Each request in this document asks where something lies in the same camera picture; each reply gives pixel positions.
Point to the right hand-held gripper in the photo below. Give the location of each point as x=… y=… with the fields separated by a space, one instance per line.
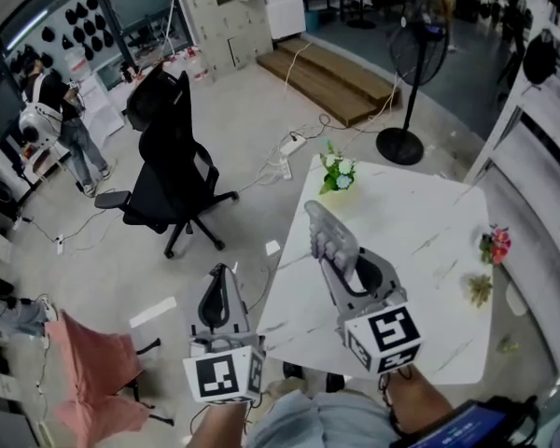
x=389 y=334

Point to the white floor disc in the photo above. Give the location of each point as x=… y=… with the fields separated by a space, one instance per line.
x=516 y=299

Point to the green bottle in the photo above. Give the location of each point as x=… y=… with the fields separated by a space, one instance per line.
x=508 y=344

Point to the teal bin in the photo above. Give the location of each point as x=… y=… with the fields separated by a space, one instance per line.
x=312 y=21

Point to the white paper scrap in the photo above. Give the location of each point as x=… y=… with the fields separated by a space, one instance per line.
x=273 y=247

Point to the white marble table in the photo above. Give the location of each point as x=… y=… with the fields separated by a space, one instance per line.
x=424 y=213

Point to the person's grey shorts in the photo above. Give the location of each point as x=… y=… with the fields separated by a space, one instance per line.
x=322 y=423

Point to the white panel cabinet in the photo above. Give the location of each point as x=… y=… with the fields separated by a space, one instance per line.
x=284 y=5

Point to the wooden steps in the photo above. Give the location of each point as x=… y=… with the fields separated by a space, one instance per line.
x=331 y=79

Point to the black standing fan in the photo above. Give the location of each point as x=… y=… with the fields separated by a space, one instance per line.
x=417 y=40

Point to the person's left forearm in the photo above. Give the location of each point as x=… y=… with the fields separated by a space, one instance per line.
x=219 y=427

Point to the black office chair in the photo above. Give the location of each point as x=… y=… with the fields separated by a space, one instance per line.
x=168 y=171

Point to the clear water jug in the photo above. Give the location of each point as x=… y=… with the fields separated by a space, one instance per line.
x=201 y=69

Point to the small green potted plant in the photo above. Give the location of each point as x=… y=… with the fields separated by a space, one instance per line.
x=479 y=288

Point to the small white power strip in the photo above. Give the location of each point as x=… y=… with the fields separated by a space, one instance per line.
x=60 y=244

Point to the narrow white power strip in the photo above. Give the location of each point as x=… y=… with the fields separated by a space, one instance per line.
x=286 y=168

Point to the white shelf unit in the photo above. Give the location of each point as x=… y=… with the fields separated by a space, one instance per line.
x=536 y=194

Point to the wall display of black bags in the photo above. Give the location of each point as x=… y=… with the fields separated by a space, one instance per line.
x=81 y=26

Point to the black chair under cloth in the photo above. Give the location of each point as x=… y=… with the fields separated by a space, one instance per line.
x=137 y=387

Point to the black shoe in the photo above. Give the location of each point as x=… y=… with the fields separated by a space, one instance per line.
x=293 y=371
x=335 y=382

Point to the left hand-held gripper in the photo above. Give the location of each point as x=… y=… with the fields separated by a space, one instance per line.
x=219 y=376

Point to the large white power strip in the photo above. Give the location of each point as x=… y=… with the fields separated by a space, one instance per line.
x=292 y=145

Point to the white flowers in white pot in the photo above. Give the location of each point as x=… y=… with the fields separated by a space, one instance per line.
x=338 y=171

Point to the long white paper strip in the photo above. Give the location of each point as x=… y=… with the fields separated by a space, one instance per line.
x=153 y=312

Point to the person's right forearm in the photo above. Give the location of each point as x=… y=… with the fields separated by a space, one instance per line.
x=417 y=401

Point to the red flowers in pot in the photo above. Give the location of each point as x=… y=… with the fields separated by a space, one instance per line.
x=497 y=245

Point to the black device with blue screen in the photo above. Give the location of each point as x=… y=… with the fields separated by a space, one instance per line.
x=471 y=427

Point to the white locker cabinet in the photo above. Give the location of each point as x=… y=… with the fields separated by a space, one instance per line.
x=228 y=21

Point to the pink cloth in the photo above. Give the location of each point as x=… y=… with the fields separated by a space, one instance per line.
x=93 y=371

